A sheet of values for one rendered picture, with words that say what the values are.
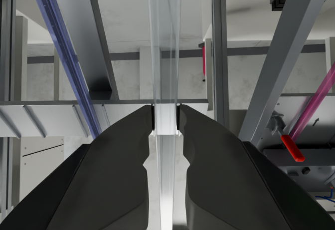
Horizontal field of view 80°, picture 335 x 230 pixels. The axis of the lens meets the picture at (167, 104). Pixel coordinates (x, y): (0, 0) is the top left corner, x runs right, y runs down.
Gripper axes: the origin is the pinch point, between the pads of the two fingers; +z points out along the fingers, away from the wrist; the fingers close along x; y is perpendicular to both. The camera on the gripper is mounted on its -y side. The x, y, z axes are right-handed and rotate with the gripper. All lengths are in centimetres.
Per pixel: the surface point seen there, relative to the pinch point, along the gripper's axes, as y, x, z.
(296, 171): 30.0, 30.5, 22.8
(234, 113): 33, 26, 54
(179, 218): 297, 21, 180
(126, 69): 99, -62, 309
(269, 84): 8.7, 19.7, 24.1
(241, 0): -5, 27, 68
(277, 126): 17.4, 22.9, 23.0
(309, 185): 37, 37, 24
